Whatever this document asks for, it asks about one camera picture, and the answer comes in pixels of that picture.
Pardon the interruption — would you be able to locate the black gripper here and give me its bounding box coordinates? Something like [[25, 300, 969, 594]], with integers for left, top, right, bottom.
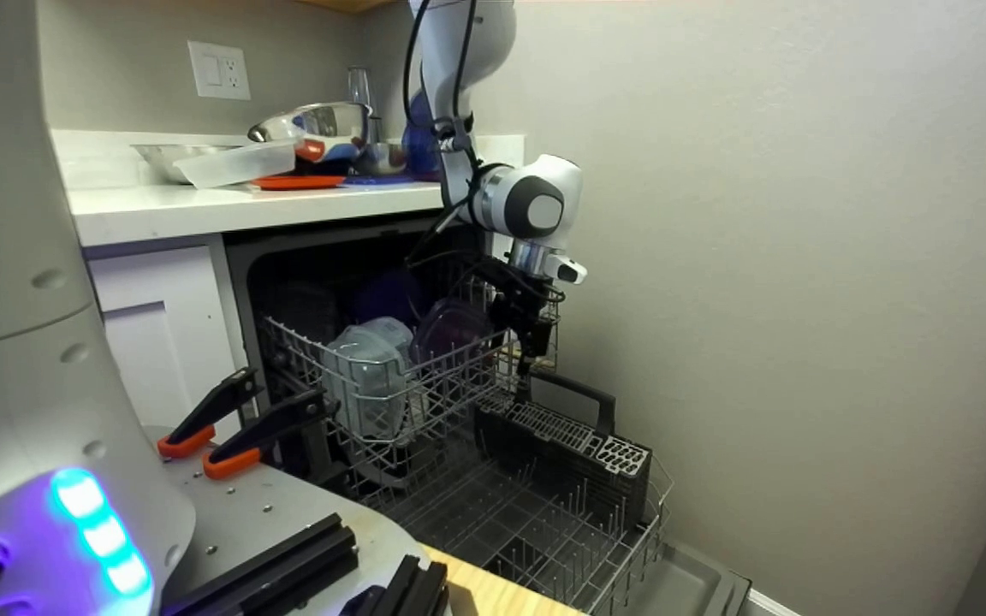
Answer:
[[479, 252, 572, 404]]

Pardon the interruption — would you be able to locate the wire dishwasher rack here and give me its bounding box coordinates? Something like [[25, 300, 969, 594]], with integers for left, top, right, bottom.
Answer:
[[257, 252, 523, 457], [332, 388, 674, 612]]

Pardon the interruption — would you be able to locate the black dishwasher tub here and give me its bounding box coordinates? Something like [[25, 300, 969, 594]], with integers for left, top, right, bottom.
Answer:
[[224, 214, 519, 457]]

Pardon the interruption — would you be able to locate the grey dishwasher door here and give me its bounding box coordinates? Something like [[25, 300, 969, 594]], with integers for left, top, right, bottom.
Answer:
[[583, 533, 759, 616]]

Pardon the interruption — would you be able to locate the grey cutlery basket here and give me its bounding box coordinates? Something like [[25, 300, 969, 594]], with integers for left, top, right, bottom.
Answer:
[[472, 371, 656, 528]]

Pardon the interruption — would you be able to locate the clear lidded plastic container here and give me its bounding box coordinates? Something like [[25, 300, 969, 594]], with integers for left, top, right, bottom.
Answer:
[[319, 315, 428, 457]]

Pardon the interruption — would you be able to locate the wooden board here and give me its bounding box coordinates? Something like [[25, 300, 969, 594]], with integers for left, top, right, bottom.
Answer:
[[418, 543, 588, 616]]

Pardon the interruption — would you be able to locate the blue plastic container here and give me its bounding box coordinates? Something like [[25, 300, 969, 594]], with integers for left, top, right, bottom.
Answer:
[[402, 81, 451, 181]]

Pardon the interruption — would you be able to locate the steel cup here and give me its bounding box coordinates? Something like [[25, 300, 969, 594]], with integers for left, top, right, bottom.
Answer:
[[351, 106, 394, 173]]

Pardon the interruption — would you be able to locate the black aluminium extrusion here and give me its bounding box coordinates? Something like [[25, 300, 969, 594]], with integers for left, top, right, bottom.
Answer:
[[335, 555, 451, 616], [160, 509, 363, 616]]

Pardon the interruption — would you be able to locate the red plastic lid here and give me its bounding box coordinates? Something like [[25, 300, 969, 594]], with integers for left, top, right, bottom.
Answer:
[[253, 170, 350, 196]]

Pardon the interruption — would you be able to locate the small clear plastic container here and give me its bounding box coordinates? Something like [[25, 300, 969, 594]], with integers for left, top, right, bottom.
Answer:
[[172, 140, 298, 190]]

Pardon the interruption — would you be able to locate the white lower cabinet door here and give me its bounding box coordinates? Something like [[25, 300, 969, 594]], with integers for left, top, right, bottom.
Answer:
[[84, 237, 250, 431]]

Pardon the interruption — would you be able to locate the large clear plastic container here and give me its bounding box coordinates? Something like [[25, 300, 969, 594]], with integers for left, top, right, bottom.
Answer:
[[129, 134, 212, 186]]

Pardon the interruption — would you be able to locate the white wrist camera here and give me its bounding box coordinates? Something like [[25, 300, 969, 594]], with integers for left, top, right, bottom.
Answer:
[[537, 252, 588, 286]]

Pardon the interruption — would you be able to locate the black clamp orange handle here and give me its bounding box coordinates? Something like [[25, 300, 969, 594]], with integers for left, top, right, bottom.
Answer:
[[202, 390, 324, 484], [157, 365, 262, 461]]

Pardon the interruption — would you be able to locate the white wall outlet plate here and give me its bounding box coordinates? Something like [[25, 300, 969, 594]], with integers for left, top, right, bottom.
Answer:
[[186, 38, 253, 104]]

